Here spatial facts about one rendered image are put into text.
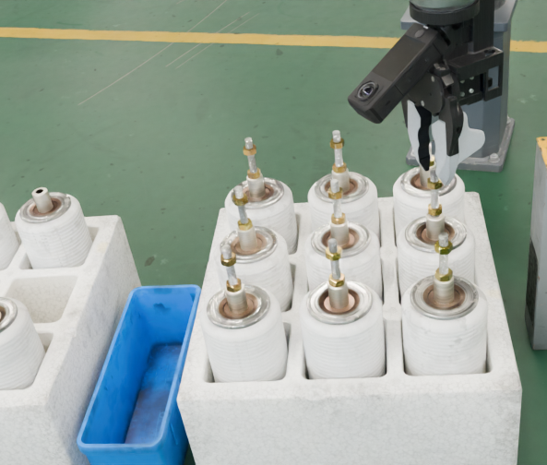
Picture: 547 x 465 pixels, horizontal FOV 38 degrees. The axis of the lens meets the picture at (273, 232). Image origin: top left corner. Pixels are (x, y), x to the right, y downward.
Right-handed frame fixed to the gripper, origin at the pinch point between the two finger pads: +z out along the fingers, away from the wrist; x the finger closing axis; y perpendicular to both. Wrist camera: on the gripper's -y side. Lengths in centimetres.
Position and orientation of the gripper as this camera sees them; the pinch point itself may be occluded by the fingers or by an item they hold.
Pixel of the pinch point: (431, 170)
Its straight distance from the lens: 96.3
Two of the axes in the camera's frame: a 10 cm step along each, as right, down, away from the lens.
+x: -4.4, -4.8, 7.6
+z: 1.3, 8.0, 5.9
